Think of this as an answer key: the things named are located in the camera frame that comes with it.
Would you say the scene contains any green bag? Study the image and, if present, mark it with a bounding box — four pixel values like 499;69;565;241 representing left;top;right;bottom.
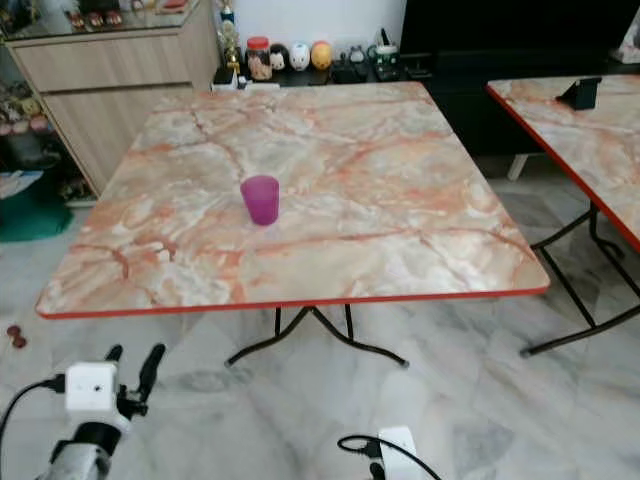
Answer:
0;171;74;244

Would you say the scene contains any purple plastic cup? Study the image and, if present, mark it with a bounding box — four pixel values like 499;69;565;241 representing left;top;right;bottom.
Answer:
240;175;281;227

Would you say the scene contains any marble top folding table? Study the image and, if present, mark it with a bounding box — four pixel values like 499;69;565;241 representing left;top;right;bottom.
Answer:
35;81;552;369

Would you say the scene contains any toy shelf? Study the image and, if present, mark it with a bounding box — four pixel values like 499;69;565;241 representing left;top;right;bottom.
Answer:
0;70;63;169

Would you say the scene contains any light wooden cabinet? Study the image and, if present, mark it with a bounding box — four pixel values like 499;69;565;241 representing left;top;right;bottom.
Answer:
5;4;222;197

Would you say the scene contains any red lidded snack jar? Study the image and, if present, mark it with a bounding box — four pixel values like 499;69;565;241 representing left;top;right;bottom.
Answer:
246;37;273;82

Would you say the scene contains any gold trophy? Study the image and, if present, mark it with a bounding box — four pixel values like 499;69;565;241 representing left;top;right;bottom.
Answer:
216;0;241;77

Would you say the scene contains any glass display case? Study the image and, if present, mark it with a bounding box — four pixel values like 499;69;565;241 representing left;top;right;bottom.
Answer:
0;0;211;42

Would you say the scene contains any white round figurine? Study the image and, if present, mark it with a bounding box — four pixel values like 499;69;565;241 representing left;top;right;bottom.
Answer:
289;43;311;72

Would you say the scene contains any orange round figurine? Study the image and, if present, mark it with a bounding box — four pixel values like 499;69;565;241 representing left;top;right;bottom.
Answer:
311;40;333;71

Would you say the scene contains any dark green mug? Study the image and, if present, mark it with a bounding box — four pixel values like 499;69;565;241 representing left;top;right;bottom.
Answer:
373;44;401;81

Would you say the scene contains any marble top table red edge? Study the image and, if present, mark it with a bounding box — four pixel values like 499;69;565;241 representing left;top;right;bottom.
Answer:
486;74;640;358

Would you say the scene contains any black television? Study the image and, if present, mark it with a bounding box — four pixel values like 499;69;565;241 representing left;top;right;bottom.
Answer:
400;0;640;57

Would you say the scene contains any black phone stand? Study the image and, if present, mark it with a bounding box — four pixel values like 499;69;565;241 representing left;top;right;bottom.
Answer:
557;77;603;110

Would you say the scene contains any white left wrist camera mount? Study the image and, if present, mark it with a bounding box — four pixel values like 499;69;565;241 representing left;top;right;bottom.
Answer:
65;362;119;416

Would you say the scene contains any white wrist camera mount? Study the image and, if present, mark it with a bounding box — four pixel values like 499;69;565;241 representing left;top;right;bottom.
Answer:
377;427;422;480
65;362;119;416

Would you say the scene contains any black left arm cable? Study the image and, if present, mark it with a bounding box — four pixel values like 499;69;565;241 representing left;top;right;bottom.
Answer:
0;376;69;480

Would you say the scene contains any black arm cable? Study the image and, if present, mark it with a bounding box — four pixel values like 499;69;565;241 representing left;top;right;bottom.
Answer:
337;434;447;480
0;376;69;480

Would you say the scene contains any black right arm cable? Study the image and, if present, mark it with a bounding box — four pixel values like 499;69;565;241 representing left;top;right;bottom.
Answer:
337;434;447;480

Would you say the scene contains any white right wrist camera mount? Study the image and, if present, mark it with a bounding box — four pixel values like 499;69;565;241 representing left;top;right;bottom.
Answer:
377;427;422;480

